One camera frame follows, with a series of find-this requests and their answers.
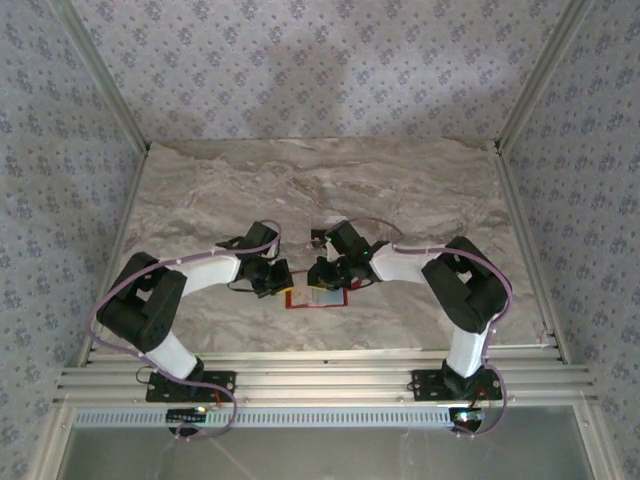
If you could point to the aluminium frame post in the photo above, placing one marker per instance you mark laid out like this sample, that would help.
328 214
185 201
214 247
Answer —
100 75
545 75

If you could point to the aluminium table side rail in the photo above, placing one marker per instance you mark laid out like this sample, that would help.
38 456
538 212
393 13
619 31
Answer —
115 250
526 250

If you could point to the aluminium mounting rail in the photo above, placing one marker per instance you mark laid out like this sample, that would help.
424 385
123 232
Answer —
325 380

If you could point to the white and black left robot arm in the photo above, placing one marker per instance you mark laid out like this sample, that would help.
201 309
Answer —
210 270

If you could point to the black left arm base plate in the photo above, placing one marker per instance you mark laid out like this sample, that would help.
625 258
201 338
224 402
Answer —
220 385

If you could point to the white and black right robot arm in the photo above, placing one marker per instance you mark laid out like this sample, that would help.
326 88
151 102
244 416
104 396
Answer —
400 265

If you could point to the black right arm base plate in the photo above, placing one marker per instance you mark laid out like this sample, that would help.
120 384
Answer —
430 385

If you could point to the grey metal panel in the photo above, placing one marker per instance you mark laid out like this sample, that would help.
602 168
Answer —
350 455

